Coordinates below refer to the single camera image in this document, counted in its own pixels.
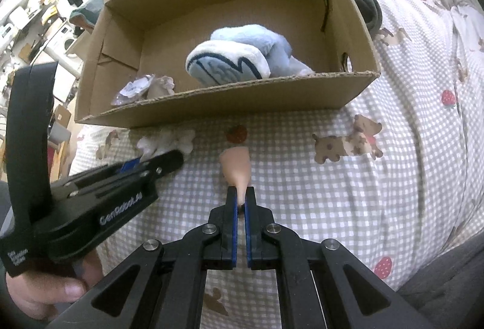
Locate white washing machine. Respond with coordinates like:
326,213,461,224
45,28,86,61

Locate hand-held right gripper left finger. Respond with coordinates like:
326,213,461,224
47,186,240,329

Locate beige scrunchie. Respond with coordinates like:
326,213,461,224
136,127,196,159

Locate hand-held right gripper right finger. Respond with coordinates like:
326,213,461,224
244,186,435,329

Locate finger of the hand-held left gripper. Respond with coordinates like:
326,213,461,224
51,157,152,197
94,149,186,197

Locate small cardboard floor box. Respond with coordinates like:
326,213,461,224
51,104,72,133

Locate clear plastic packet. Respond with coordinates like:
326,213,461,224
111,74,156,106

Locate person's left hand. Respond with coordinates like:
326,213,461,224
5,249,103,322

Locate light blue fluffy scrunchie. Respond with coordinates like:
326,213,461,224
185,24,316,88

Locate peach makeup sponge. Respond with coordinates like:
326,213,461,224
219,146,252,206

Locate dog print checked duvet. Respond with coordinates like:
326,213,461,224
68,0,484,329

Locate grey bin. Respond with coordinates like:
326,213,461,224
47,123,69,146

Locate person's grey trousers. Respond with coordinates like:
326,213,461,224
393,234,484,329

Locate teal cushion with orange edge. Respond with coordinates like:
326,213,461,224
70,0,114,31

